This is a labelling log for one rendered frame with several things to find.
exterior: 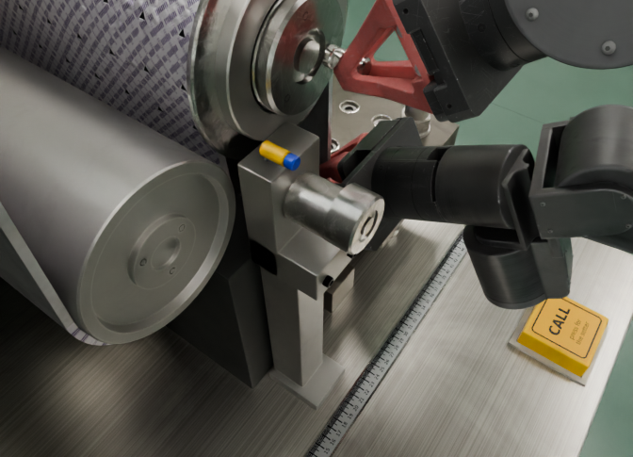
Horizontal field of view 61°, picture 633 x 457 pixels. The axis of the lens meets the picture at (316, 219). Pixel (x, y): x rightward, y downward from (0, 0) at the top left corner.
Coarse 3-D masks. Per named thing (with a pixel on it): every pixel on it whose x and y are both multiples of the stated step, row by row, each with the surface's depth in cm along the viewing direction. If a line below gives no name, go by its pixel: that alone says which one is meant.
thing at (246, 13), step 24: (240, 0) 27; (264, 0) 28; (240, 24) 27; (240, 48) 28; (216, 72) 28; (240, 72) 29; (240, 96) 30; (240, 120) 31; (264, 120) 33; (288, 120) 35
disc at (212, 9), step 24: (216, 0) 26; (216, 24) 27; (192, 48) 26; (216, 48) 28; (192, 72) 27; (192, 96) 28; (216, 96) 29; (216, 120) 30; (216, 144) 31; (240, 144) 33
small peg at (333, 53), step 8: (328, 48) 32; (336, 48) 32; (344, 48) 32; (328, 56) 32; (336, 56) 32; (328, 64) 33; (360, 64) 32; (368, 64) 32; (360, 72) 32; (368, 72) 32
